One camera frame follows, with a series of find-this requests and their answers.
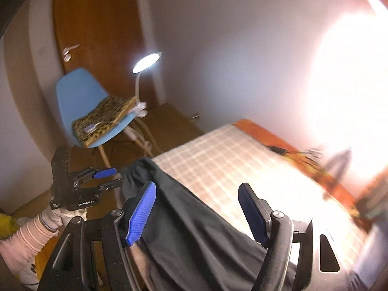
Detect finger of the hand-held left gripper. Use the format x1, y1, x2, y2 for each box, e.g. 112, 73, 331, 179
73, 167, 117, 184
92, 178, 122, 195

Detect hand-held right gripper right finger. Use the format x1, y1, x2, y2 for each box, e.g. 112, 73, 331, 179
238, 183, 354, 291

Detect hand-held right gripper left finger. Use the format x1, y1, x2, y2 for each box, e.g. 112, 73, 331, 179
38, 181, 157, 291

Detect black pants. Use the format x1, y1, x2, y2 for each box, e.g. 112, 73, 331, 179
121, 157, 299, 291

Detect person's left forearm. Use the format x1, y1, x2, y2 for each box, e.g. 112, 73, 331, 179
0, 215, 60, 285

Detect person's left hand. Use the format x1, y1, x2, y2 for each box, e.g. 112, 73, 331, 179
39, 208, 89, 230

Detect checkered bed blanket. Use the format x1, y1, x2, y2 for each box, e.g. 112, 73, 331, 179
151, 123, 370, 269

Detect leopard print cushion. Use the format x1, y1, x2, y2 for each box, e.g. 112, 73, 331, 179
72, 95, 139, 148

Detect yellow cloth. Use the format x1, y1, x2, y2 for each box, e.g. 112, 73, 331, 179
0, 214, 17, 239

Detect blue plastic chair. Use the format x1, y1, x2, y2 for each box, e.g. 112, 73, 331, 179
55, 68, 158, 170

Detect wooden cabinet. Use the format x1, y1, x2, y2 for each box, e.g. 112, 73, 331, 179
145, 103, 210, 158

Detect white clip desk lamp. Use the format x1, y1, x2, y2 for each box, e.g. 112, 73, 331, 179
126, 52, 163, 119

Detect wooden door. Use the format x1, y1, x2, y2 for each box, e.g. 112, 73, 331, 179
52, 0, 146, 105

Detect white cable device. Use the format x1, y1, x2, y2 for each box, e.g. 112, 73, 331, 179
83, 121, 116, 134

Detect dark tangled cable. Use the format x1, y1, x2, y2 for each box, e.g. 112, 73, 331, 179
267, 145, 322, 166

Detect wooden bed frame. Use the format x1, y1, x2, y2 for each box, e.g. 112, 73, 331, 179
235, 119, 369, 222

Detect metal door handle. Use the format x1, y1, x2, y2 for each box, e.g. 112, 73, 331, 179
62, 44, 80, 63

